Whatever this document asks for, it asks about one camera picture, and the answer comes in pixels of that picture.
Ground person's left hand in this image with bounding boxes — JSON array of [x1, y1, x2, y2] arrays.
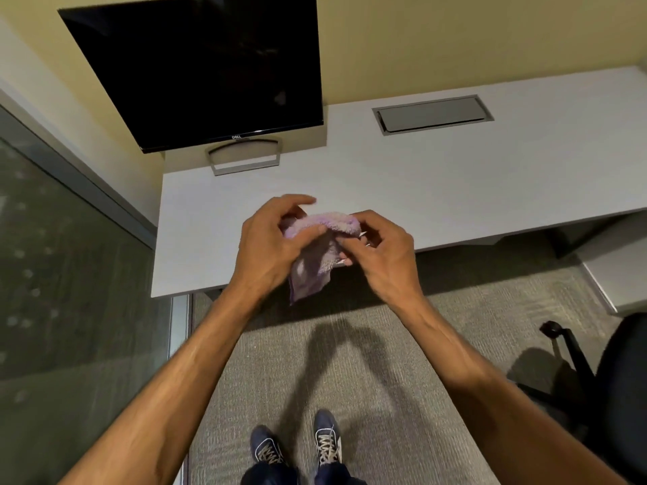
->
[[227, 194, 328, 311]]

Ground person's right hand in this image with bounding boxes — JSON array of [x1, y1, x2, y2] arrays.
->
[[337, 209, 425, 314]]

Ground purple checked cleaning cloth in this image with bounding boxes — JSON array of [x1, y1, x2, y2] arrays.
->
[[280, 212, 363, 305]]

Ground person's left forearm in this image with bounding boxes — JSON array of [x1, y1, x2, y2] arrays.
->
[[58, 282, 264, 485]]

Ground person's right forearm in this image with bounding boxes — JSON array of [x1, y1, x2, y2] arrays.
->
[[389, 297, 627, 485]]

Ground silver monitor stand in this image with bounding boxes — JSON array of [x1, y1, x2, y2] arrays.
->
[[205, 137, 282, 176]]

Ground navy right shoe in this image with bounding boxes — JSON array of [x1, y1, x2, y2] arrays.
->
[[313, 408, 343, 468]]

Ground navy shoe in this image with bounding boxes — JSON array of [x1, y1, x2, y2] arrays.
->
[[313, 408, 343, 468], [250, 424, 289, 468]]

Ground navy left shoe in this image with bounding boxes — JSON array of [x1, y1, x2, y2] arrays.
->
[[250, 424, 289, 468]]

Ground black monitor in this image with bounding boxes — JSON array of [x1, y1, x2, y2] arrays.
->
[[57, 0, 324, 155]]

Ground dark blue left trouser leg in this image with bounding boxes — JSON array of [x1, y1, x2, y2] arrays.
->
[[240, 461, 299, 485]]

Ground dark blue trouser leg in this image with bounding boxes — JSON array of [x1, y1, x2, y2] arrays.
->
[[313, 461, 370, 485], [240, 461, 299, 485]]

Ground dark blue right trouser leg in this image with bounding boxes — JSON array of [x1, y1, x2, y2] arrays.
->
[[313, 461, 370, 485]]

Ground black office chair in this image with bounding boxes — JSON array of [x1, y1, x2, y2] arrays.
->
[[515, 313, 647, 485]]

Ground grey metal cable hatch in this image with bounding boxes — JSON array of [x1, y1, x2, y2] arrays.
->
[[372, 94, 495, 136]]

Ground grey pedestal cabinet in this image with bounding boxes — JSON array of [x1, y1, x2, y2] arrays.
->
[[576, 212, 647, 318]]

